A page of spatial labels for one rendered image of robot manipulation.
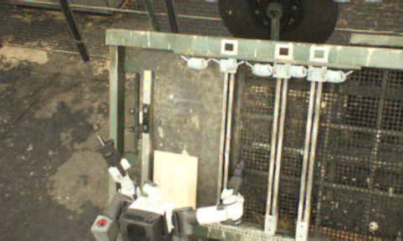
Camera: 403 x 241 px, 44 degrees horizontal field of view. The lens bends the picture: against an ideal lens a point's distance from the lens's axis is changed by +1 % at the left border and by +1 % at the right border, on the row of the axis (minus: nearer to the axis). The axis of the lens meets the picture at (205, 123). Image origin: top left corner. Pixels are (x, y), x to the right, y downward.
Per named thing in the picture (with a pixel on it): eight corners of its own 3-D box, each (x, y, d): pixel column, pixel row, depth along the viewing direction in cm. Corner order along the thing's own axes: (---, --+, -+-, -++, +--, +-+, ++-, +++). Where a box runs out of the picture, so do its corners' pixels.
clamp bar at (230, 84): (216, 217, 330) (203, 233, 308) (227, 38, 303) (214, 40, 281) (230, 221, 327) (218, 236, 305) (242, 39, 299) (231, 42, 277)
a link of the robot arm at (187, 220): (199, 230, 273) (177, 233, 279) (206, 228, 281) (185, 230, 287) (196, 209, 274) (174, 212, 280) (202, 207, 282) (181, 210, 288)
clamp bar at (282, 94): (263, 228, 319) (254, 243, 298) (279, 43, 292) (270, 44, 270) (278, 231, 316) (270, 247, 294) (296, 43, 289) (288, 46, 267)
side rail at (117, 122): (116, 195, 362) (108, 200, 352) (118, 43, 336) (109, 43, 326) (124, 196, 360) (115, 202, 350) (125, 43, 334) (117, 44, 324)
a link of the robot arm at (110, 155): (94, 144, 300) (103, 158, 306) (94, 152, 292) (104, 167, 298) (113, 135, 300) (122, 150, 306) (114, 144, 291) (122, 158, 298)
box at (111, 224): (98, 243, 346) (89, 228, 333) (105, 228, 354) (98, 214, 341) (113, 247, 342) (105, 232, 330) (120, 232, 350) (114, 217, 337)
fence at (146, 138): (143, 203, 348) (140, 206, 344) (146, 69, 326) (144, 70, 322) (150, 205, 347) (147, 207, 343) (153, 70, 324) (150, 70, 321)
